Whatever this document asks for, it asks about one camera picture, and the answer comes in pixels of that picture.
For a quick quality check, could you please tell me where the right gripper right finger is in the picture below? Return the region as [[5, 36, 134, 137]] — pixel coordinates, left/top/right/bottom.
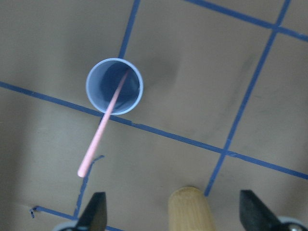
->
[[240, 190, 281, 231]]

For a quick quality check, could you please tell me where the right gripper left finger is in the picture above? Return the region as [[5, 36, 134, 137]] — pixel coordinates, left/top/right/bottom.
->
[[76, 192, 107, 231]]

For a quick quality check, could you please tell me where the pink chopstick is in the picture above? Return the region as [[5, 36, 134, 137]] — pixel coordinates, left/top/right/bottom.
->
[[77, 70, 129, 178]]

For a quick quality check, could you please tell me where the light blue plastic cup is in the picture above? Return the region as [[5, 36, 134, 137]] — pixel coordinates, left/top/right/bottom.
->
[[86, 58, 144, 115]]

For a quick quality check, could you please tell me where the bamboo wooden cup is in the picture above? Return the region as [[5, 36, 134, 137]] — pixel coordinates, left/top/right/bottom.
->
[[168, 186, 216, 231]]

